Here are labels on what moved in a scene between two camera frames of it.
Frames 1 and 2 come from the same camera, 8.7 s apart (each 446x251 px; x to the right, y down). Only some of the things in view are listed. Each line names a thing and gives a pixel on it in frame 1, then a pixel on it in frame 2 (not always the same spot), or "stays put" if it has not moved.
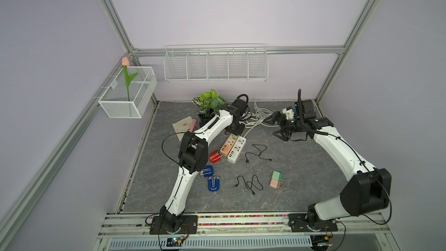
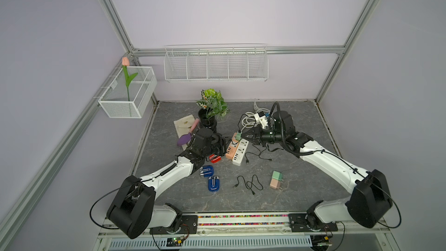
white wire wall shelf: x=216 y=63 stays put
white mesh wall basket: x=133 y=90 stays put
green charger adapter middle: x=277 y=175 stays put
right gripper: x=282 y=118 → x=254 y=139
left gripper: x=239 y=132 → x=223 y=146
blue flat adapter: x=213 y=183 stays put
